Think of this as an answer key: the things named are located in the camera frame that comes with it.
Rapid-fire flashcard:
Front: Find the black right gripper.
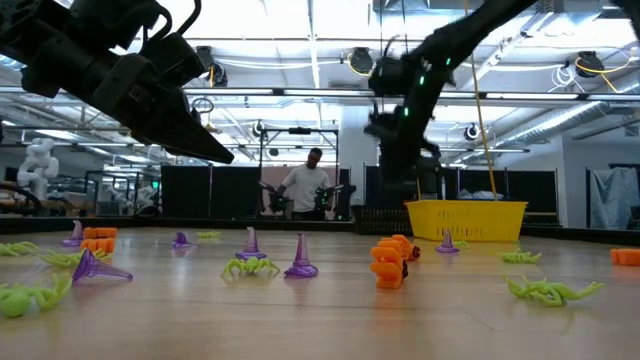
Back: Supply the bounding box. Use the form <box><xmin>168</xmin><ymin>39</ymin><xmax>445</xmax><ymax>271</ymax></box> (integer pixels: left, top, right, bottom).
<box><xmin>363</xmin><ymin>106</ymin><xmax>443</xmax><ymax>172</ymax></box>

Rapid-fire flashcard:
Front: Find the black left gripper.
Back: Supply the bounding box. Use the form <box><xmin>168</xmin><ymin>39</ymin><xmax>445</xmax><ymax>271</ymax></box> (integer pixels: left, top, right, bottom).
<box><xmin>91</xmin><ymin>52</ymin><xmax>236</xmax><ymax>166</ymax></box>

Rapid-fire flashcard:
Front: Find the white square column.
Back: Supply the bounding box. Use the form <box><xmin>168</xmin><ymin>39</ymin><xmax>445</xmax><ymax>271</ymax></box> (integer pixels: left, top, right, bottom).
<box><xmin>339</xmin><ymin>104</ymin><xmax>380</xmax><ymax>207</ymax></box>

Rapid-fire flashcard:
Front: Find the black partition panel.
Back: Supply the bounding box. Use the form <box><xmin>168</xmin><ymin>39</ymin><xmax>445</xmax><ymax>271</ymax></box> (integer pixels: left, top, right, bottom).
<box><xmin>211</xmin><ymin>165</ymin><xmax>262</xmax><ymax>220</ymax></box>
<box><xmin>363</xmin><ymin>154</ymin><xmax>444</xmax><ymax>207</ymax></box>
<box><xmin>160</xmin><ymin>164</ymin><xmax>212</xmax><ymax>220</ymax></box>
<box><xmin>457</xmin><ymin>168</ymin><xmax>560</xmax><ymax>227</ymax></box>

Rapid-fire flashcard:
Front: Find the black plastic mesh basket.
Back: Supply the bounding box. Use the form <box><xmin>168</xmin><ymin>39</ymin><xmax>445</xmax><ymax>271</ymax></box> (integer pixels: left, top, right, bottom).
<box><xmin>351</xmin><ymin>203</ymin><xmax>412</xmax><ymax>236</ymax></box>

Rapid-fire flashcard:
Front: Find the white plastic bag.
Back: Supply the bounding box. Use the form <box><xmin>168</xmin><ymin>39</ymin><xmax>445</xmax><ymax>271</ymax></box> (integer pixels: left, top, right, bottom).
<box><xmin>457</xmin><ymin>188</ymin><xmax>505</xmax><ymax>202</ymax></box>

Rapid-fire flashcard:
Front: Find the yellow plastic mesh basket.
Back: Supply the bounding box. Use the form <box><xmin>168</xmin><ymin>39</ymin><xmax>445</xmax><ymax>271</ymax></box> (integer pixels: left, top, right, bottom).
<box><xmin>404</xmin><ymin>199</ymin><xmax>529</xmax><ymax>244</ymax></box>

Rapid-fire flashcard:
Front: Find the orange plastic pumpkin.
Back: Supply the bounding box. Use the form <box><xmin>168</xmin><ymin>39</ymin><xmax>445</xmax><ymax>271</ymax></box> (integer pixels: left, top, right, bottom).
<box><xmin>609</xmin><ymin>247</ymin><xmax>640</xmax><ymax>267</ymax></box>
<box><xmin>82</xmin><ymin>226</ymin><xmax>120</xmax><ymax>240</ymax></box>
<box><xmin>376</xmin><ymin>233</ymin><xmax>422</xmax><ymax>263</ymax></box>
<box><xmin>368</xmin><ymin>245</ymin><xmax>410</xmax><ymax>291</ymax></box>
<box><xmin>79</xmin><ymin>238</ymin><xmax>117</xmax><ymax>254</ymax></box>

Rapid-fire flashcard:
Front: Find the purple plastic witch hat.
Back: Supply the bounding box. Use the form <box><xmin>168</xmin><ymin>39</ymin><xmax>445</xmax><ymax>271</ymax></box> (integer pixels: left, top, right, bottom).
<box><xmin>234</xmin><ymin>226</ymin><xmax>269</xmax><ymax>262</ymax></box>
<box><xmin>283</xmin><ymin>232</ymin><xmax>320</xmax><ymax>280</ymax></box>
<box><xmin>60</xmin><ymin>219</ymin><xmax>87</xmax><ymax>248</ymax></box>
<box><xmin>434</xmin><ymin>228</ymin><xmax>461</xmax><ymax>255</ymax></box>
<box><xmin>171</xmin><ymin>231</ymin><xmax>195</xmax><ymax>251</ymax></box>
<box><xmin>71</xmin><ymin>247</ymin><xmax>135</xmax><ymax>286</ymax></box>

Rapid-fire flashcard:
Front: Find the person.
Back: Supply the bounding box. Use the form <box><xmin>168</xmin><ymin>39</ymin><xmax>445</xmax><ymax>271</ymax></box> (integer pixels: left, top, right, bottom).
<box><xmin>277</xmin><ymin>147</ymin><xmax>332</xmax><ymax>222</ymax></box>

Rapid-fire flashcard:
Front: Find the long ceiling light bar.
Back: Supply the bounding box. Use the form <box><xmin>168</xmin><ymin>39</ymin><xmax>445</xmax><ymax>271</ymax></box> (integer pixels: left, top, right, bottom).
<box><xmin>0</xmin><ymin>85</ymin><xmax>640</xmax><ymax>101</ymax></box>

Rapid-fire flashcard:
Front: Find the white robot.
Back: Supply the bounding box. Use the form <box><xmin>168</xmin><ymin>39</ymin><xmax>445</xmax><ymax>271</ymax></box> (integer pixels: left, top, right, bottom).
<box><xmin>16</xmin><ymin>137</ymin><xmax>61</xmax><ymax>202</ymax></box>

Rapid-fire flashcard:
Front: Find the grey hanging cloth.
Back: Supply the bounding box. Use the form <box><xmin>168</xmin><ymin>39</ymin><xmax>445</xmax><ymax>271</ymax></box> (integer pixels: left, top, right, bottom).
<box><xmin>589</xmin><ymin>167</ymin><xmax>640</xmax><ymax>231</ymax></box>

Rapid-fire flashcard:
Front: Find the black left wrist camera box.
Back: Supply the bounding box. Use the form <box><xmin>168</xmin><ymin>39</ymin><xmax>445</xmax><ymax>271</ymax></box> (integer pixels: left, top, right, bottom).
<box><xmin>141</xmin><ymin>32</ymin><xmax>207</xmax><ymax>90</ymax></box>

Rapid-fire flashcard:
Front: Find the yellow hanging strap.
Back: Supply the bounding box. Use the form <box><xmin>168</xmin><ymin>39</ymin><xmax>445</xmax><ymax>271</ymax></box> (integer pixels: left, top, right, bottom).
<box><xmin>462</xmin><ymin>0</ymin><xmax>500</xmax><ymax>202</ymax></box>

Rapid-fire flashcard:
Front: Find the black aluminium table frame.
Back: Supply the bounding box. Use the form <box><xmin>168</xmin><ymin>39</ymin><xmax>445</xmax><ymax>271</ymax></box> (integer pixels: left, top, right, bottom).
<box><xmin>0</xmin><ymin>213</ymin><xmax>640</xmax><ymax>247</ymax></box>

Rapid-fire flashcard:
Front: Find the black camera rig frame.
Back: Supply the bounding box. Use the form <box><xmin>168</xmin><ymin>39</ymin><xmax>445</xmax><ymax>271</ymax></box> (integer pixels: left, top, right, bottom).
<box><xmin>256</xmin><ymin>126</ymin><xmax>342</xmax><ymax>221</ymax></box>

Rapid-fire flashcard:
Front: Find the silver ventilation duct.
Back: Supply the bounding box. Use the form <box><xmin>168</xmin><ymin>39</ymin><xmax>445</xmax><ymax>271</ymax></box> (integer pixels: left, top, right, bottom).
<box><xmin>492</xmin><ymin>99</ymin><xmax>640</xmax><ymax>149</ymax></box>

